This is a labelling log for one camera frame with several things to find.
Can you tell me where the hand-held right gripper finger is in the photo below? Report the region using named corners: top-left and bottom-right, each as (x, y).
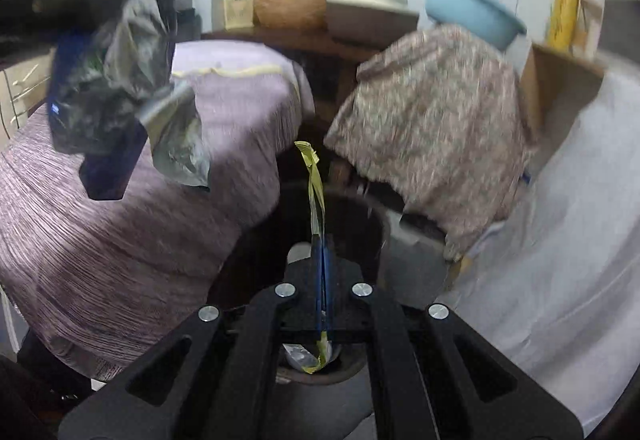
top-left (57, 233), bottom-right (323, 440)
top-left (324, 240), bottom-right (584, 440)

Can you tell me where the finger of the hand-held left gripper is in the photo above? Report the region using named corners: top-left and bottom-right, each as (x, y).
top-left (47, 0), bottom-right (126, 34)

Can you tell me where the blue foil snack bag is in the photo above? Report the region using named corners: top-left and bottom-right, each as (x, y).
top-left (47, 0), bottom-right (211, 201)

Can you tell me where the black bin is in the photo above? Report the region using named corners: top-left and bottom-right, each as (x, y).
top-left (207, 183), bottom-right (401, 388)

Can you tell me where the yellow wrapper strip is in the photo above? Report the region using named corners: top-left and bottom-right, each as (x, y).
top-left (294, 140), bottom-right (335, 375)

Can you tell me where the beige cabinet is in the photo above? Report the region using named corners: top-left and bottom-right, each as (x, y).
top-left (0, 48), bottom-right (56, 151)

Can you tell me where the grey water dispenser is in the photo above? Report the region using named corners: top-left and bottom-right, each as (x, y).
top-left (172, 0), bottom-right (202, 41)

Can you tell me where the beige woven utensil holder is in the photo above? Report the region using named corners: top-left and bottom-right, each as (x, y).
top-left (222, 0), bottom-right (255, 30)

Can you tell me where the purple striped tablecloth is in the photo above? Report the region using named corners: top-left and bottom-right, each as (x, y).
top-left (0, 40), bottom-right (316, 381)

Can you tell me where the floral cloth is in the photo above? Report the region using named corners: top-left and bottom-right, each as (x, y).
top-left (324, 24), bottom-right (538, 261)

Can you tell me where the woven basket basin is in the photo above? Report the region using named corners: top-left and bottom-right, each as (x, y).
top-left (252, 0), bottom-right (328, 31)

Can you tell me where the white plastic sheet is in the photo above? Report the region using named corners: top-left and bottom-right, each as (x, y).
top-left (440, 65), bottom-right (640, 436)

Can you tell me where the cream lidded pot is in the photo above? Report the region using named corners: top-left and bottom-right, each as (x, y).
top-left (326, 0), bottom-right (421, 46)

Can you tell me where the brown cardboard box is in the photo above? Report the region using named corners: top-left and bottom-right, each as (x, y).
top-left (520, 43), bottom-right (606, 141)

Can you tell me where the light blue plastic basin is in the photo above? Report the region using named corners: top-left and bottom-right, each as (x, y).
top-left (424, 0), bottom-right (528, 52)

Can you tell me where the yellow plastic roll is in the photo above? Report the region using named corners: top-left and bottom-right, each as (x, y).
top-left (546, 0), bottom-right (582, 54)

